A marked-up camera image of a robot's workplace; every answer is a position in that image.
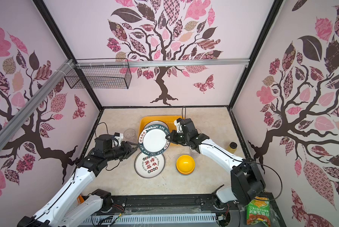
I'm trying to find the aluminium rail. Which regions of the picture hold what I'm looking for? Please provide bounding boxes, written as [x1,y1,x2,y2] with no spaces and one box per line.
[0,59,75,151]
[76,58,250,68]

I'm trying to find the aluminium rail back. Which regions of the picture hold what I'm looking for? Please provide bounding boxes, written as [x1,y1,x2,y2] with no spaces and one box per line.
[76,58,250,68]

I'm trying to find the aluminium rail left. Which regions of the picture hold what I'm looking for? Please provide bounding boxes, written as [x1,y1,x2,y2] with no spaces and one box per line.
[0,59,75,151]

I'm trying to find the white vented strip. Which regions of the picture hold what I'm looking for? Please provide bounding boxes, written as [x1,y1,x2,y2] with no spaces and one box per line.
[80,213,218,227]

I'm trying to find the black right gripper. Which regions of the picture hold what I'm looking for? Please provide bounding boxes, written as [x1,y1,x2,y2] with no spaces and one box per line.
[166,130,190,144]

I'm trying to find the yellow upturned bowl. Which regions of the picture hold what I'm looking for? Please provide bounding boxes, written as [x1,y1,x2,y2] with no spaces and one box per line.
[176,155,196,175]

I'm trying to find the black wire basket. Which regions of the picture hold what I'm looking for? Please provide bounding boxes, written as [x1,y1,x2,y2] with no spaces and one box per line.
[65,58,132,89]

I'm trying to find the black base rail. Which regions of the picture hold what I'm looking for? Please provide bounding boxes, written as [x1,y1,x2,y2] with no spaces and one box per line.
[112,194,238,213]

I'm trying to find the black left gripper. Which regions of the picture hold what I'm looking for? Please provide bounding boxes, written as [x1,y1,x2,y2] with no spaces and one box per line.
[105,141,140,162]

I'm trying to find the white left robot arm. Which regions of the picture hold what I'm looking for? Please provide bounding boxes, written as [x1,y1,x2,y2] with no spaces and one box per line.
[17,133,139,227]

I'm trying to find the white plate dark green rim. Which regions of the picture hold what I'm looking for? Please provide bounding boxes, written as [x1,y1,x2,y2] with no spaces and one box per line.
[138,129,170,156]

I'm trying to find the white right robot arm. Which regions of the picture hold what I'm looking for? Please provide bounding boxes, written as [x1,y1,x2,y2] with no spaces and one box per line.
[166,118,266,205]

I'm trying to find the clear plastic cup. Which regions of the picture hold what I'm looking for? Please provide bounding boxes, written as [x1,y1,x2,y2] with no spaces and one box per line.
[123,128,137,143]
[189,147,200,156]

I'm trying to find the yellow bottle right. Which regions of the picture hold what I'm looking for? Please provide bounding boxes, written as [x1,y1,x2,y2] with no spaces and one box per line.
[227,142,238,154]

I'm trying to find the green snack bag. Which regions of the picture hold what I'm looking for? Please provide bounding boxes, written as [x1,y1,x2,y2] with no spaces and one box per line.
[246,197,271,227]

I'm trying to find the white plate black flower outline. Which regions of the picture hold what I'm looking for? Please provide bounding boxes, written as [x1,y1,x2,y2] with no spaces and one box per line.
[144,121,169,131]

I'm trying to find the yellow plastic bin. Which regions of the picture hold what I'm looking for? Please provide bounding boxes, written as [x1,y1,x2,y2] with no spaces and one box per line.
[138,115,180,139]

